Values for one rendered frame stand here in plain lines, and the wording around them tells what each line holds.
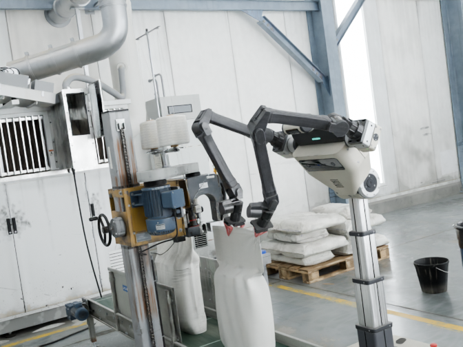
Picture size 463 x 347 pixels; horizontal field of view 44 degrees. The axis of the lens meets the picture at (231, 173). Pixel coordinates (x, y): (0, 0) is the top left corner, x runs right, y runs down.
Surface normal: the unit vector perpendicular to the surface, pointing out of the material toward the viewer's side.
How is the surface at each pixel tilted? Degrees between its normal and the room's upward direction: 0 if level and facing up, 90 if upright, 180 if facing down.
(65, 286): 93
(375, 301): 90
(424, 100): 90
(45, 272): 90
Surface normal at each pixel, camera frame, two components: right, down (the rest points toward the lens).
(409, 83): 0.52, -0.03
